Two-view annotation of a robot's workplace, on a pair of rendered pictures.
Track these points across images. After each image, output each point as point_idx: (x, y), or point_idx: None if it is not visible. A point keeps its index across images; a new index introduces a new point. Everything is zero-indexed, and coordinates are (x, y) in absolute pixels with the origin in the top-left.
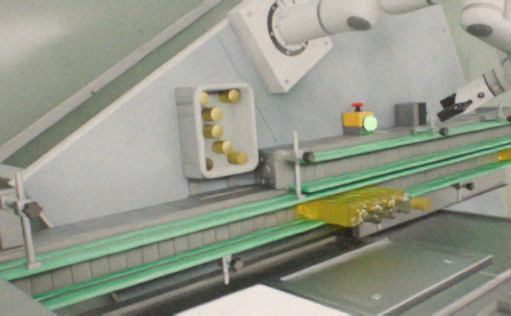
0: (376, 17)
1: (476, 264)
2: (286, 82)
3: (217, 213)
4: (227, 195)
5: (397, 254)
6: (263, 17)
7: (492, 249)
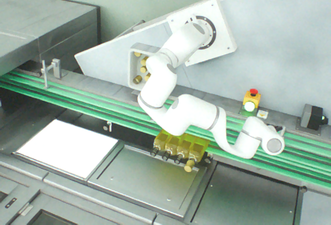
0: None
1: (165, 210)
2: (187, 61)
3: (119, 104)
4: None
5: (174, 177)
6: (181, 24)
7: (221, 221)
